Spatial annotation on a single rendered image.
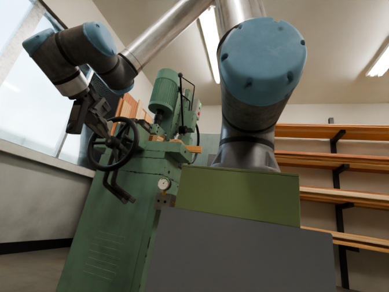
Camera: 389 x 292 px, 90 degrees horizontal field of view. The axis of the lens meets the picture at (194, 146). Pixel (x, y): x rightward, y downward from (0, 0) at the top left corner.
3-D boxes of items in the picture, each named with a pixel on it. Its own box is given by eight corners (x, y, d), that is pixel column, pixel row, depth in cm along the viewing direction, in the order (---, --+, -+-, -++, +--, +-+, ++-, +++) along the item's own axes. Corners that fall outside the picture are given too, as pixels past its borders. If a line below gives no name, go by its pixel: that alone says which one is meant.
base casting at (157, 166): (96, 168, 114) (101, 153, 117) (145, 186, 165) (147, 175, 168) (164, 175, 100) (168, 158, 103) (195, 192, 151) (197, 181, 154)
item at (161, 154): (104, 153, 117) (106, 148, 118) (125, 164, 135) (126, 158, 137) (164, 158, 104) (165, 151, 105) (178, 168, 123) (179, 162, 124)
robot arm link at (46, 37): (46, 32, 47) (8, 44, 48) (79, 79, 56) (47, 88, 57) (59, 22, 54) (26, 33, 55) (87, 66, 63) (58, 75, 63)
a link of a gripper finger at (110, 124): (121, 130, 79) (109, 113, 73) (113, 141, 75) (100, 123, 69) (114, 130, 80) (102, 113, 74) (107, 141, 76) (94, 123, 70)
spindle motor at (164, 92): (143, 104, 133) (153, 68, 143) (154, 117, 149) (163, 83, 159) (166, 103, 127) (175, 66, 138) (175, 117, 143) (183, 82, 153)
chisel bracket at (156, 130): (145, 134, 128) (147, 123, 131) (154, 142, 140) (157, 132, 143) (154, 135, 125) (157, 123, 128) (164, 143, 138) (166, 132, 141)
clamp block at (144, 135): (112, 137, 107) (116, 123, 110) (126, 146, 119) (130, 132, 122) (134, 138, 102) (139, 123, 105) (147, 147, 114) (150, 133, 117)
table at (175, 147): (78, 141, 113) (82, 131, 115) (112, 157, 140) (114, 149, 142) (173, 145, 94) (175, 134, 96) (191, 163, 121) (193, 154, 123)
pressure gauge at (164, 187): (154, 193, 91) (158, 176, 94) (158, 194, 94) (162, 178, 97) (167, 194, 89) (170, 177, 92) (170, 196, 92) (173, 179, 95)
